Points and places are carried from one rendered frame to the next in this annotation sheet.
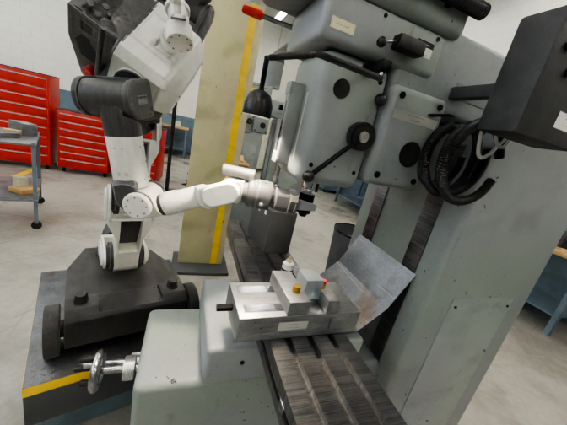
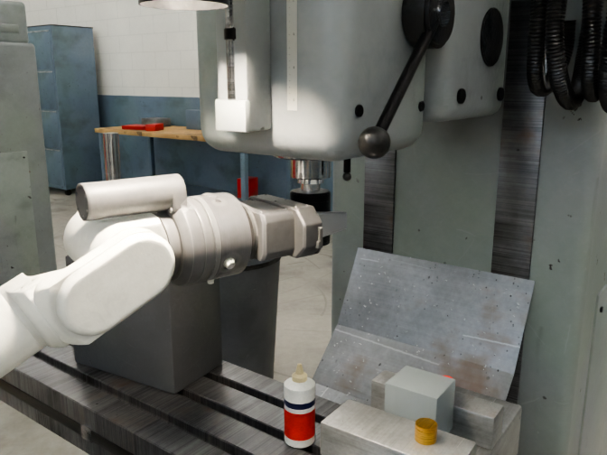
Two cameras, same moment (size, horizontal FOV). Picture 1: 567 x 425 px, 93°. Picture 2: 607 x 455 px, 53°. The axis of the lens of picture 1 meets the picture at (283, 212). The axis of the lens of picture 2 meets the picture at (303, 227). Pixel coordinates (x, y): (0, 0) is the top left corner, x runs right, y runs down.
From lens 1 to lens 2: 0.38 m
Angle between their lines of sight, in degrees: 30
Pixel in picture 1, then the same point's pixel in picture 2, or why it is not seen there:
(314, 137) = (353, 35)
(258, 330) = not seen: outside the picture
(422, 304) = (568, 332)
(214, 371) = not seen: outside the picture
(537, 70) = not seen: outside the picture
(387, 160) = (469, 60)
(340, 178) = (405, 126)
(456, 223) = (586, 153)
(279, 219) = (187, 289)
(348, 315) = (512, 426)
